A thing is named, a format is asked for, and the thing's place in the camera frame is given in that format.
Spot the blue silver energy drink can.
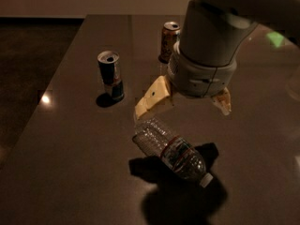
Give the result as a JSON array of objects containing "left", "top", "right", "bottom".
[{"left": 97, "top": 51, "right": 124, "bottom": 102}]

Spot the orange soda can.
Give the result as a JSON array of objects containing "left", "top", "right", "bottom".
[{"left": 158, "top": 21, "right": 180, "bottom": 64}]

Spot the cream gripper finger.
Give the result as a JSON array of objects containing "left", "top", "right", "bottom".
[
  {"left": 134, "top": 76, "right": 173, "bottom": 120},
  {"left": 211, "top": 88, "right": 232, "bottom": 115}
]

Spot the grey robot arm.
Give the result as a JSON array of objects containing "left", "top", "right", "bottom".
[{"left": 134, "top": 0, "right": 300, "bottom": 120}]

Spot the clear plastic water bottle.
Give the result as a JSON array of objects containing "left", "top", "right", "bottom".
[{"left": 132, "top": 117, "right": 213, "bottom": 188}]

